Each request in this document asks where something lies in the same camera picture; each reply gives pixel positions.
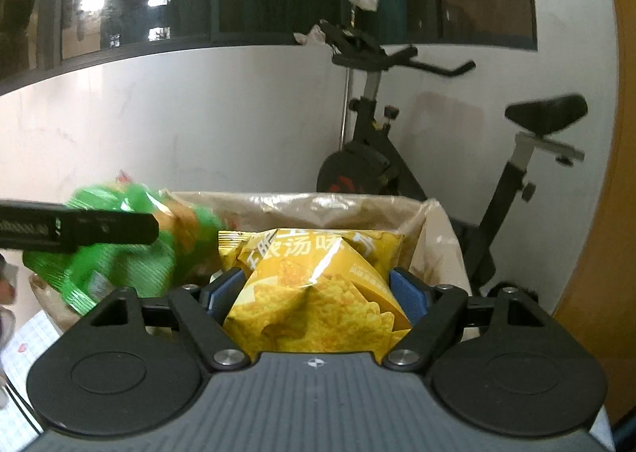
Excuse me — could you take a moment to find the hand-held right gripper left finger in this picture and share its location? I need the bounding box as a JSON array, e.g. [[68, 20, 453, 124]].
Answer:
[[87, 268, 250, 372]]

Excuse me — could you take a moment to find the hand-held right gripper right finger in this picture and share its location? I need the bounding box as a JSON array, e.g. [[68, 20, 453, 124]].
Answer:
[[382, 267, 548, 372]]

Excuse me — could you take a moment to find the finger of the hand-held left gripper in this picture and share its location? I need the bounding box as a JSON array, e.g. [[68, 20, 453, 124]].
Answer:
[[0, 200, 161, 254]]

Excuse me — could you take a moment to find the green chip bag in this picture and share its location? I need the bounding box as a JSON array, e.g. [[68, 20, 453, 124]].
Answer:
[[22, 174, 225, 318]]

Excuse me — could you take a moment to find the brown cardboard box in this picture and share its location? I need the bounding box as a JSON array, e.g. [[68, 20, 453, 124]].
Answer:
[[29, 189, 474, 336]]

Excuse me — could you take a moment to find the yellow chip bag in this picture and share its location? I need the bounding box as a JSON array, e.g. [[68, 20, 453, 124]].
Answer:
[[217, 228, 414, 364]]

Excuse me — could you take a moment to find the black exercise bike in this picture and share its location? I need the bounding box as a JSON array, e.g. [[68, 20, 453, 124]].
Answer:
[[315, 20, 590, 316]]

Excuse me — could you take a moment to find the checked tablecloth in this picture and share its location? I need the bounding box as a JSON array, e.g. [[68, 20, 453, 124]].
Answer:
[[0, 308, 68, 452]]

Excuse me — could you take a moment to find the orange wooden door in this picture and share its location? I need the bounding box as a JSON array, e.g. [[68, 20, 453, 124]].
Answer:
[[551, 0, 636, 425]]

